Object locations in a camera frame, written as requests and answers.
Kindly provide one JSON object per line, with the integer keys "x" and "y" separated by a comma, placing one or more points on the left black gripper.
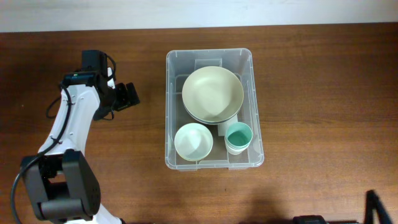
{"x": 123, "y": 99}

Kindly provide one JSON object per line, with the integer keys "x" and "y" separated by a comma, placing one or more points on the white bowl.
{"x": 193, "y": 137}

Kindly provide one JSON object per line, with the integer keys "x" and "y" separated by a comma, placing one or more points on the green cup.
{"x": 239, "y": 135}

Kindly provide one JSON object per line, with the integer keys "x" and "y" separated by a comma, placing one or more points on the grey cup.
{"x": 238, "y": 148}

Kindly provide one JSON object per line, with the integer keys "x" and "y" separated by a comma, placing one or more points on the yellow bowl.
{"x": 194, "y": 155}

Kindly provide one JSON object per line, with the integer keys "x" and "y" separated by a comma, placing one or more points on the cream cup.
{"x": 234, "y": 152}

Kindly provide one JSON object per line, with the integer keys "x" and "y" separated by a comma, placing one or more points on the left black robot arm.
{"x": 60, "y": 184}

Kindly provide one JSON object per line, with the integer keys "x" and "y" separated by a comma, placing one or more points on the clear plastic storage bin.
{"x": 179, "y": 65}

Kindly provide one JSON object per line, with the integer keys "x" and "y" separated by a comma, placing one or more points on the white label in bin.
{"x": 223, "y": 127}

